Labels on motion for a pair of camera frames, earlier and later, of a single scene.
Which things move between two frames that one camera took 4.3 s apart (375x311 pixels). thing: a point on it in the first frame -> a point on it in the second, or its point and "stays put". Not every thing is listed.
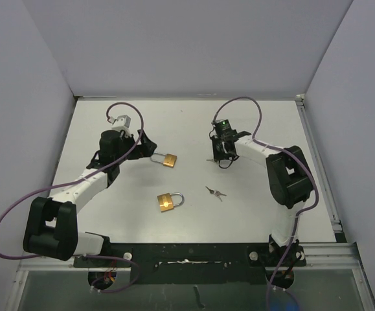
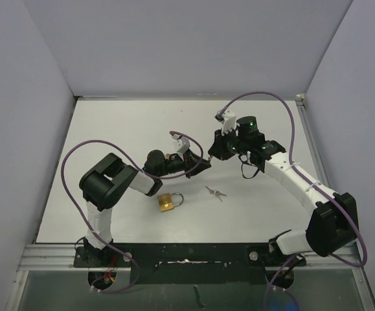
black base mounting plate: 197,263 stays put
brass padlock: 166,201 stays put
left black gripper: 144,150 -> 190,161
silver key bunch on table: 216,192 stays put
